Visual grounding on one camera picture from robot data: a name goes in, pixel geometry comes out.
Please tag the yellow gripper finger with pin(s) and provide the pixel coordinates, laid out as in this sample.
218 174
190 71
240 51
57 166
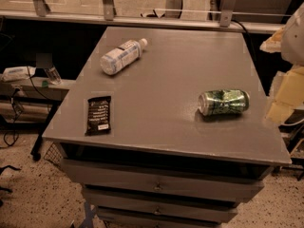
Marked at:
286 94
273 43

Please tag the green crushed soda can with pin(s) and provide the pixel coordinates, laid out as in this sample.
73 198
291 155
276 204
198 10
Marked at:
223 101

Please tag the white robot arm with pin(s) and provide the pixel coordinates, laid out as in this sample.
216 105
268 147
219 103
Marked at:
289 41

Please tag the black rxbar chocolate wrapper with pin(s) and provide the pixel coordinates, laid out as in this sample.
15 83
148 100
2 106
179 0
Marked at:
98 116

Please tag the grey drawer cabinet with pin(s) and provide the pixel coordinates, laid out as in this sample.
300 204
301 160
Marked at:
154 110

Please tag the middle grey drawer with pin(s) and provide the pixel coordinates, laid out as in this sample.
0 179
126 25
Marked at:
157 206

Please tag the grey drawer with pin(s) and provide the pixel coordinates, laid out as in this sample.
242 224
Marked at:
160 181
157 206
151 221

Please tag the top grey drawer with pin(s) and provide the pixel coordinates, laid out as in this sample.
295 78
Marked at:
160 181

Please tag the white labelled plastic bottle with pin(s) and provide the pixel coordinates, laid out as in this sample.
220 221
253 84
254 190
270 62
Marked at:
124 55

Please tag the bottom grey drawer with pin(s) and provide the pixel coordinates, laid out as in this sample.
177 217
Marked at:
151 221

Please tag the small clear water bottle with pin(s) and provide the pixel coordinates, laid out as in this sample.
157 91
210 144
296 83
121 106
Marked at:
53 75

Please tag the grey side bench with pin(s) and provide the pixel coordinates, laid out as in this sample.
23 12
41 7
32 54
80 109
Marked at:
29 105

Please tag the white wipes pack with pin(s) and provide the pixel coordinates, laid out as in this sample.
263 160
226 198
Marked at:
17 73

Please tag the metal window rail frame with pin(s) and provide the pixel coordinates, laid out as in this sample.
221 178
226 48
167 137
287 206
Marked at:
167 14

